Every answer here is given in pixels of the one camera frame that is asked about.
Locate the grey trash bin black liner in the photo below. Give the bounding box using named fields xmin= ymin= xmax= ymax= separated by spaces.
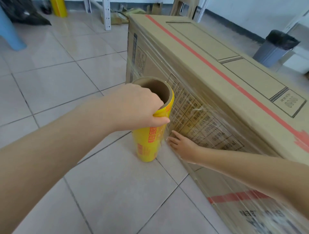
xmin=253 ymin=29 xmax=301 ymax=68

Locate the folded brown cardboard sheet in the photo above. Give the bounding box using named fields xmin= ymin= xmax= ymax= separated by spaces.
xmin=170 ymin=0 xmax=194 ymax=18

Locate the large brown cardboard box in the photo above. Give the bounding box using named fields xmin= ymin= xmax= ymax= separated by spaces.
xmin=126 ymin=14 xmax=309 ymax=234

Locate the white perforated metal post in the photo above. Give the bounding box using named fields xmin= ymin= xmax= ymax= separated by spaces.
xmin=103 ymin=0 xmax=112 ymax=31

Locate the person's right hand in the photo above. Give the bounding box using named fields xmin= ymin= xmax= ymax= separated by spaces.
xmin=168 ymin=130 xmax=204 ymax=164

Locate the black plastic bag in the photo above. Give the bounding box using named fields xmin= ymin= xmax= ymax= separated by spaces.
xmin=4 ymin=0 xmax=52 ymax=26

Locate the person's left forearm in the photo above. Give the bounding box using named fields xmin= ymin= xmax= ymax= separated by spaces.
xmin=0 ymin=93 xmax=121 ymax=234

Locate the person's left hand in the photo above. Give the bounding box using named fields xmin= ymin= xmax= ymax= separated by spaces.
xmin=108 ymin=83 xmax=170 ymax=132

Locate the small flattened cardboard box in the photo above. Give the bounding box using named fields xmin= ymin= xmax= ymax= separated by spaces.
xmin=111 ymin=11 xmax=131 ymax=25

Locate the person's right forearm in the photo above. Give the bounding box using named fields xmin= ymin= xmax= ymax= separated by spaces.
xmin=198 ymin=147 xmax=309 ymax=223

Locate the clear stretch film sheet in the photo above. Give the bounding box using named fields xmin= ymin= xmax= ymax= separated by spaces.
xmin=127 ymin=57 xmax=309 ymax=218

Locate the yellow cling film roll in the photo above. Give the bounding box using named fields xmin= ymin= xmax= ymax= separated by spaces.
xmin=131 ymin=77 xmax=175 ymax=162

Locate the blue plastic stool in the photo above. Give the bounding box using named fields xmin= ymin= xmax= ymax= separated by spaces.
xmin=0 ymin=6 xmax=27 ymax=52

